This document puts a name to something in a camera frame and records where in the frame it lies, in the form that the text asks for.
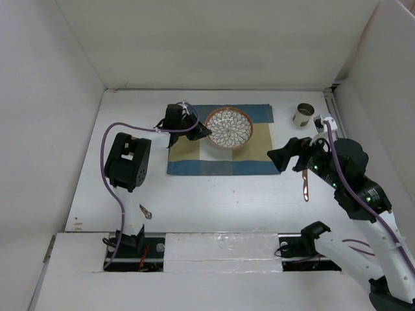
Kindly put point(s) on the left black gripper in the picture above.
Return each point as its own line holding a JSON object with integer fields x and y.
{"x": 199, "y": 132}

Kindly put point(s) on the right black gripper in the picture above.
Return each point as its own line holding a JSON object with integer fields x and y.
{"x": 281, "y": 157}

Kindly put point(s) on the blue beige checkered placemat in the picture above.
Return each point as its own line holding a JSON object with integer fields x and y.
{"x": 203, "y": 158}

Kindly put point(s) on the patterned ceramic plate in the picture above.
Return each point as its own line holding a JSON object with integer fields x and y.
{"x": 231, "y": 128}

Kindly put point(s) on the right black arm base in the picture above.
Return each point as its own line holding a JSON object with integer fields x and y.
{"x": 298, "y": 253}

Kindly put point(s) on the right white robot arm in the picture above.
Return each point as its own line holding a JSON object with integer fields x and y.
{"x": 390, "y": 282}

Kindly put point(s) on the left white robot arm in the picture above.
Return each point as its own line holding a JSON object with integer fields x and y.
{"x": 126, "y": 164}

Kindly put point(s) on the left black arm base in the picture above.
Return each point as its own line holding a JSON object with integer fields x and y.
{"x": 136, "y": 253}

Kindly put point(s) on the copper knife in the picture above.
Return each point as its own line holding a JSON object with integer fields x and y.
{"x": 305, "y": 185}

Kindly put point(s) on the iridescent metal fork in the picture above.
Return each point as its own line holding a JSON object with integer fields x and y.
{"x": 146, "y": 213}

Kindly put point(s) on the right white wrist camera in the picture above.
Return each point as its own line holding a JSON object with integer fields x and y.
{"x": 326, "y": 127}

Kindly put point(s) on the aluminium rail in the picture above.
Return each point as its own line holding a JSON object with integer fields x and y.
{"x": 333, "y": 110}

